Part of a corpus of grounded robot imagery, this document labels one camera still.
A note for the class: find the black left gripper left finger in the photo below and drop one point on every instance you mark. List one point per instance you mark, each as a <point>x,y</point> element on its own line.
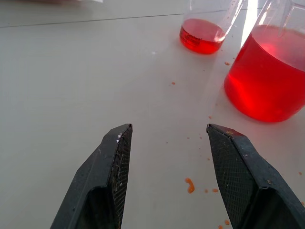
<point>100,171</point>

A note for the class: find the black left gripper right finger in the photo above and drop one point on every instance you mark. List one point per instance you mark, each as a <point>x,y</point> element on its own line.
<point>247,171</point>

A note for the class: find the large flask of red liquid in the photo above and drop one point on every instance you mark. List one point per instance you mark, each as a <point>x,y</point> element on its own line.
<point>267,76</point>

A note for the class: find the small beaker of red liquid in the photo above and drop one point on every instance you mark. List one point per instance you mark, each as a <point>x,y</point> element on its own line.
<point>202,35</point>

